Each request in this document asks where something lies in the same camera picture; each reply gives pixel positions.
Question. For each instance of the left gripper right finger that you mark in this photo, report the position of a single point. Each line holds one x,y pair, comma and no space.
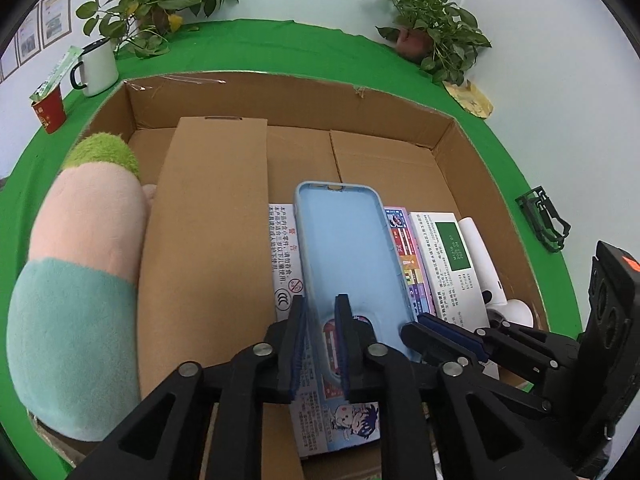
434,424

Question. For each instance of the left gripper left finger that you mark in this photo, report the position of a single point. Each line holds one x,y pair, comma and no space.
206,422

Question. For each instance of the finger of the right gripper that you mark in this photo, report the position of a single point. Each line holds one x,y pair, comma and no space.
436,350
463,338

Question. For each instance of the white green medicine box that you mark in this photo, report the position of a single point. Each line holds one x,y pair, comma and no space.
450,272

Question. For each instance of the white handheld device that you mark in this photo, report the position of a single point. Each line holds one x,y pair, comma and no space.
499,308

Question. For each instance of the light blue phone case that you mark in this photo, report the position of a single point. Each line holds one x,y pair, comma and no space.
346,248

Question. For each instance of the colourful board game box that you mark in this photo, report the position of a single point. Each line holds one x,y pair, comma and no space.
325,418

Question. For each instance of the pastel plush pillow toy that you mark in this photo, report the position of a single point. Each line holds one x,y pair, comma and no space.
71,334

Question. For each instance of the cardboard divider panel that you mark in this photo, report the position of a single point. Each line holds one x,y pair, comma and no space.
205,290

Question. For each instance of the brown cardboard box tray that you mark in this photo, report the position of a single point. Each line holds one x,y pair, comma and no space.
413,156

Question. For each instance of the yellow paper under plant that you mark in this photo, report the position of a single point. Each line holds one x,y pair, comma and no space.
470,98

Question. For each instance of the right potted green plant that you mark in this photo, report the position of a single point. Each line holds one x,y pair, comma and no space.
439,36

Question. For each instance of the potted green plant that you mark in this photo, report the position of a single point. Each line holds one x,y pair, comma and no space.
439,36
141,26

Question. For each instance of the red paper cup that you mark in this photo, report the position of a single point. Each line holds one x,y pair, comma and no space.
46,100

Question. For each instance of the white enamel mug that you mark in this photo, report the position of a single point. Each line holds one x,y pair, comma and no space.
96,69

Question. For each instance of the left potted green plant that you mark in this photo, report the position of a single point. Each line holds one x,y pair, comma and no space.
141,26

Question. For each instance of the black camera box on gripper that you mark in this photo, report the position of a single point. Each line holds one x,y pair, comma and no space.
607,366

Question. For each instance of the black folding bracket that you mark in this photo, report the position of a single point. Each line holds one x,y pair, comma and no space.
549,227

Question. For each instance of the framed certificates on wall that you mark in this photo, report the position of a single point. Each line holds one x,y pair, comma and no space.
47,22

